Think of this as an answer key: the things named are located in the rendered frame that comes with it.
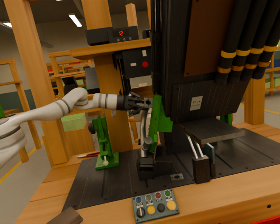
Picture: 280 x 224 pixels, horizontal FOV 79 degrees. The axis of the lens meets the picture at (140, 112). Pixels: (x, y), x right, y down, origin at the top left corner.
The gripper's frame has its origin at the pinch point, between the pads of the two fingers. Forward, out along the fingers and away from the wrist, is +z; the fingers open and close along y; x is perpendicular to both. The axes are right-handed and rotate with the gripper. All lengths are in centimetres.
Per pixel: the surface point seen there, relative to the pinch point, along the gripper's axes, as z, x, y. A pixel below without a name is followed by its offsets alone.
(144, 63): -0.8, -4.2, 24.3
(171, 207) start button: 6.5, -6.1, -44.3
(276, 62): 446, 216, 337
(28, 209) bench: -48, 24, -44
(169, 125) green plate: 9.5, -4.1, -12.6
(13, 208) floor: -126, 192, -39
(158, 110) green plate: 3.6, -9.6, -8.7
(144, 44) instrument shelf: -2.3, -11.4, 30.2
